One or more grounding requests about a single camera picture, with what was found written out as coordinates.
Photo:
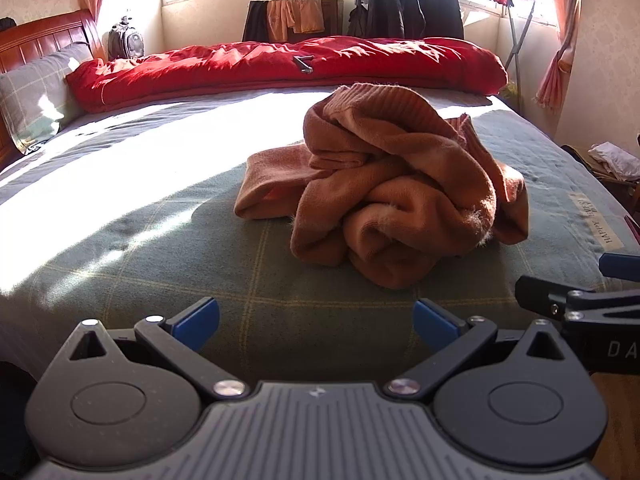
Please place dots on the green plaid pillow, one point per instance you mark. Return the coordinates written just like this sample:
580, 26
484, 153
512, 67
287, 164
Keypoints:
35, 95

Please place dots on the orange knit sweater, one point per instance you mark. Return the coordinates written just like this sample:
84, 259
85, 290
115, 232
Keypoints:
400, 185

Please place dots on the orange hanging garment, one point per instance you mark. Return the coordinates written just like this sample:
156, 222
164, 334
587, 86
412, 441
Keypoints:
300, 17

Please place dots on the black jacket with round patch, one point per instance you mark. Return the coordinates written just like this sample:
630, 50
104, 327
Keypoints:
385, 5

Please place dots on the white folded cloth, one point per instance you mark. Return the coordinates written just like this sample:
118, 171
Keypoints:
617, 160

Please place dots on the yellow fuzzy object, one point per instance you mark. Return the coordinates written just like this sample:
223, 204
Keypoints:
510, 91

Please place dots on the metal crank tool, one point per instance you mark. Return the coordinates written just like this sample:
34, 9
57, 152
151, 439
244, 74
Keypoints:
303, 63

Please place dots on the orange curtain beside drying rack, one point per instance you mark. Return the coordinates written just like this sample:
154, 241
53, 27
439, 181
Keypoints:
557, 70

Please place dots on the wooden headboard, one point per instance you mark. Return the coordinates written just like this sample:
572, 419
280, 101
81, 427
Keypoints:
40, 40

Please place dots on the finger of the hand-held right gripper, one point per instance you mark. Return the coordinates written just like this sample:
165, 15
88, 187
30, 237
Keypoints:
540, 292
620, 266

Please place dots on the red quilt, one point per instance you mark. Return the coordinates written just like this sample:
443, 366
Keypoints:
225, 67

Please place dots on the grey backpack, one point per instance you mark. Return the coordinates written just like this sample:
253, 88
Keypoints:
126, 40

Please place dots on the bed with green plaid sheet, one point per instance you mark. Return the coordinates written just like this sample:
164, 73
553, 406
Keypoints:
150, 270

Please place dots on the black hanging garment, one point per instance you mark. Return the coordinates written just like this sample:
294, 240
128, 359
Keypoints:
256, 22

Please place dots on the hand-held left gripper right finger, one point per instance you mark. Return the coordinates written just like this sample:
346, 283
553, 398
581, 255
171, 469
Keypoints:
435, 323

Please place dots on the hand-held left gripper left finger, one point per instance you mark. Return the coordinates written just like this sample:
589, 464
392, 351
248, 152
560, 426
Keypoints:
197, 321

